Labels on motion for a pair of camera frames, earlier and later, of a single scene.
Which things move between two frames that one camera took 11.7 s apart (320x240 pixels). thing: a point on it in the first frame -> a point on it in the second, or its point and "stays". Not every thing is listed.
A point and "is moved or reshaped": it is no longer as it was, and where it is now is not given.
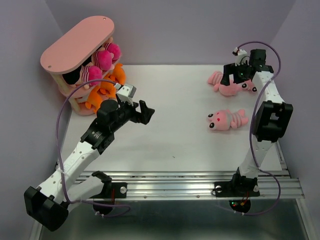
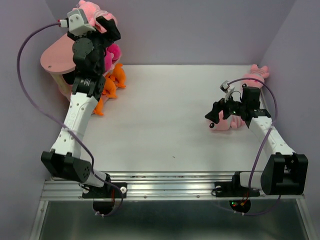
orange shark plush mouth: [119, 74] stays
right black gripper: [229, 69] -> [213, 115]
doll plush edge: [90, 73] is moved or reshaped
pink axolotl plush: [234, 88] is moved or reshaped
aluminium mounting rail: [202, 185] stays
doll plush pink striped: [114, 48] stays
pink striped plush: [215, 79] -> [91, 12]
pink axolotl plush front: [223, 120] stays
